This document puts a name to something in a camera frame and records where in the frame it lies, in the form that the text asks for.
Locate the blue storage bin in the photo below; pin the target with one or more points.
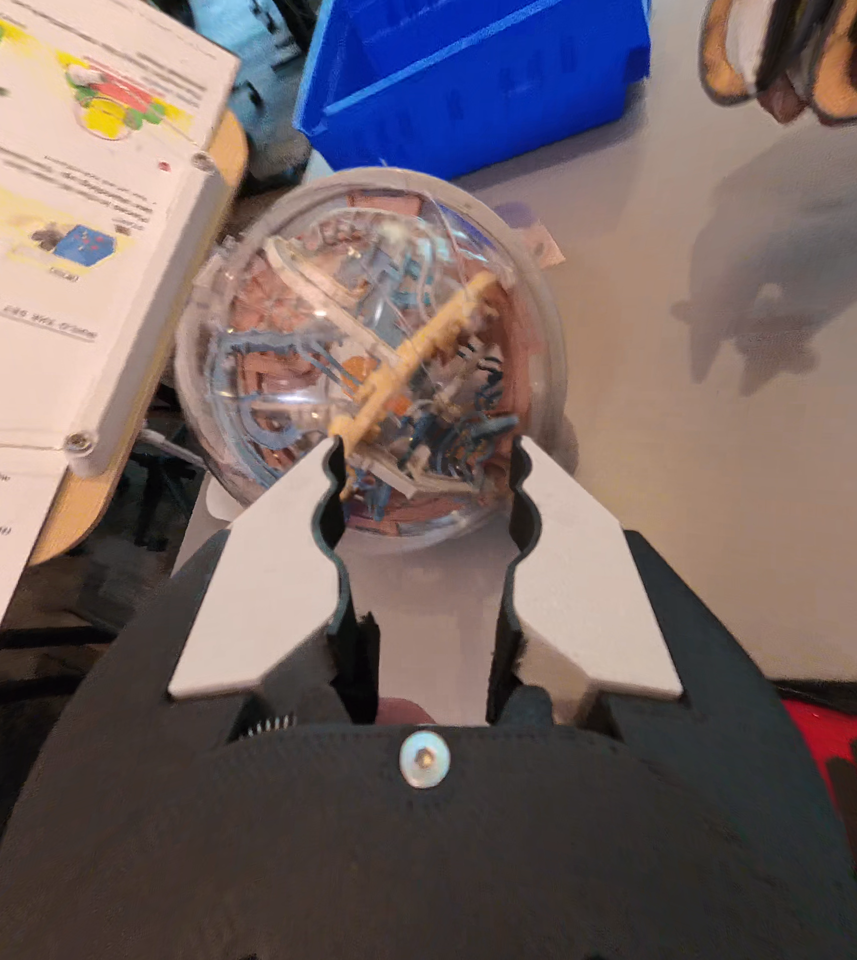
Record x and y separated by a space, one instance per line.
474 90

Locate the printed instruction sheet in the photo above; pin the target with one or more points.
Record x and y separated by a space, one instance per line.
39 225

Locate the clear maze ball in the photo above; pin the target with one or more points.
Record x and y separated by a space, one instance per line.
369 345

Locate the red tool kit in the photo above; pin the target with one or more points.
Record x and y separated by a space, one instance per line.
849 795

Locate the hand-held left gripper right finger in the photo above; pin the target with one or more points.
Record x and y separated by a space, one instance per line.
594 600

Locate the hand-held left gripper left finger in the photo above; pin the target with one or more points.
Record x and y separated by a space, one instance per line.
264 600

